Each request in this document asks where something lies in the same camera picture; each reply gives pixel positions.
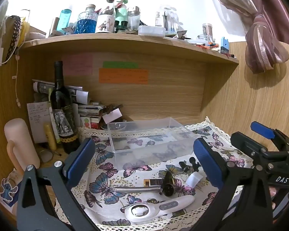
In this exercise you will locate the pink striped curtain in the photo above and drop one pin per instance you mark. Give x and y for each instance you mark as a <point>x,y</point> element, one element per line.
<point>262,24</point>

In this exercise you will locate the small white cap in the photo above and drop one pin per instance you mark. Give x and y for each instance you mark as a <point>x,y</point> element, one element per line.
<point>194,179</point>

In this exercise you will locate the white handwritten note sheet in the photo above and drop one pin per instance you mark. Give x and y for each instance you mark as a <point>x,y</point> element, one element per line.
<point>37,120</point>

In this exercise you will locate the white handheld magnifier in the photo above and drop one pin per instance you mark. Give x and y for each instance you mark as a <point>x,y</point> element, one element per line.
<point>163,207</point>

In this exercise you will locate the clear lidded plastic case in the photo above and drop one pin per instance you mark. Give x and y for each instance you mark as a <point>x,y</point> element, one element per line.
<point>151,31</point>

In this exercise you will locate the teal bottle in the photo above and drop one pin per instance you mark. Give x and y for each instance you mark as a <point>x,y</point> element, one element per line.
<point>65,20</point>

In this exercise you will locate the white paper tag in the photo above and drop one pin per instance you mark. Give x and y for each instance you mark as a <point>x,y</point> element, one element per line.
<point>112,116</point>

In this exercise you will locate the wooden shelf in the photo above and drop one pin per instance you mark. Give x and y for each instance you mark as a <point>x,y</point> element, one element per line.
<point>122,44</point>

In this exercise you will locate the stack of booklets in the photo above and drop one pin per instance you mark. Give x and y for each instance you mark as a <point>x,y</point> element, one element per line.
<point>90,109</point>

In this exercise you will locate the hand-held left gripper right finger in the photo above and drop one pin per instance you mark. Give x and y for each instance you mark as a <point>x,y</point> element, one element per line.
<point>207,163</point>

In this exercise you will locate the blue cut-glass bottle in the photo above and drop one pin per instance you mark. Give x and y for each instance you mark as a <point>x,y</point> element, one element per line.
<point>86,22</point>

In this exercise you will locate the dark wine bottle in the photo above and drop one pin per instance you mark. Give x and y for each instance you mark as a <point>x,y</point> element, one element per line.
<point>62,101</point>

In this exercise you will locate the blue cartoon sticker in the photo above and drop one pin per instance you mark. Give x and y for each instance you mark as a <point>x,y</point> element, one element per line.
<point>8,190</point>

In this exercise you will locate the small blue box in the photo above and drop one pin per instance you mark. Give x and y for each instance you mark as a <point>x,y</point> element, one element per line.
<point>224,45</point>

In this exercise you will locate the butterfly print tablecloth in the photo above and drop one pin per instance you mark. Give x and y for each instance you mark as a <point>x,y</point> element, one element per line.
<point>110,173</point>

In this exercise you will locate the person's right hand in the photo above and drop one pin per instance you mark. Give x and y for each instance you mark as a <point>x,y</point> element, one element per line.
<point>274,196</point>

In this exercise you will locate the clear plastic box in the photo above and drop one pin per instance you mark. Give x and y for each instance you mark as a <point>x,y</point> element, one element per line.
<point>149,146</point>

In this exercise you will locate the clear bottle with white label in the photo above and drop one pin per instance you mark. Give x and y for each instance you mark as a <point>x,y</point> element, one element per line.
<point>106,21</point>

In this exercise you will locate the orange sticky note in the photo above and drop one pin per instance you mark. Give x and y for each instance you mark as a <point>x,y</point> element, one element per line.
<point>122,76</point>

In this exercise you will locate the pink sticky note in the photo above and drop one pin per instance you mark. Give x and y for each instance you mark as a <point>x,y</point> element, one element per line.
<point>77,65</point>

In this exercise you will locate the rolled newspaper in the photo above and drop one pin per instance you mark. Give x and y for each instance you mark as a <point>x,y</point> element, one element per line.
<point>79,95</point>

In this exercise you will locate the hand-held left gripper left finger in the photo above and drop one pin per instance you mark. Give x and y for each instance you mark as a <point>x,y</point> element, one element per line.
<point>79,158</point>

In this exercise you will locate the orange pens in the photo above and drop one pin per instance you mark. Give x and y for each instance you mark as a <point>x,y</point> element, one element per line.
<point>208,45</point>

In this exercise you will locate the mint green bottle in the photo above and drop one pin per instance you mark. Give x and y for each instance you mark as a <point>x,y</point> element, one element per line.
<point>121,16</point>

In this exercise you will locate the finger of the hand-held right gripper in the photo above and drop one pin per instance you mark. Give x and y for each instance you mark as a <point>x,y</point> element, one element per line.
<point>243,144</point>
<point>262,128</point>

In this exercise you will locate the clear glass tool holder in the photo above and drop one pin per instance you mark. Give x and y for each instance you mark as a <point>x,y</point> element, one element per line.
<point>167,19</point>

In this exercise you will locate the yellow tube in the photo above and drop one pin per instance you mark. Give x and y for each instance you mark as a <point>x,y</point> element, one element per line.
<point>50,137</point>

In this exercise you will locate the glass jar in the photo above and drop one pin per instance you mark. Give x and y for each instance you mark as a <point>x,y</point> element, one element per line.
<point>206,32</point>

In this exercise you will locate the green sticky note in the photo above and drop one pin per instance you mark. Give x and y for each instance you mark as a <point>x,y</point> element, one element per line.
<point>120,65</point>

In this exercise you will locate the clear glass bottle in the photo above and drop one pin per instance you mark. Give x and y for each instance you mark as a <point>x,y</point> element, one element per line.
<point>134,19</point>

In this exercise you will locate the gold and black lighter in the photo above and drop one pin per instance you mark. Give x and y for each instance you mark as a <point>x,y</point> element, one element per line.
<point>154,182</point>

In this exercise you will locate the patterned headband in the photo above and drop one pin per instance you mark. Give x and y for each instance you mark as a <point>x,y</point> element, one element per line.
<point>14,36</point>

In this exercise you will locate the black cone-shaped cap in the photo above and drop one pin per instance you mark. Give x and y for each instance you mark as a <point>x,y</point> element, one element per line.
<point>169,178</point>

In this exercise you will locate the beige cylindrical bottle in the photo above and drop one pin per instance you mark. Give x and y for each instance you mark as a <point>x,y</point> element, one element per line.
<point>19,137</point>

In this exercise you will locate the red and white small box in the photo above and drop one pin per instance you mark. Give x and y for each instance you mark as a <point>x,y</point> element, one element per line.
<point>91,122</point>

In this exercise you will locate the cardboard tube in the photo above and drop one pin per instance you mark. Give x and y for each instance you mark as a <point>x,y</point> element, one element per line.
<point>54,26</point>

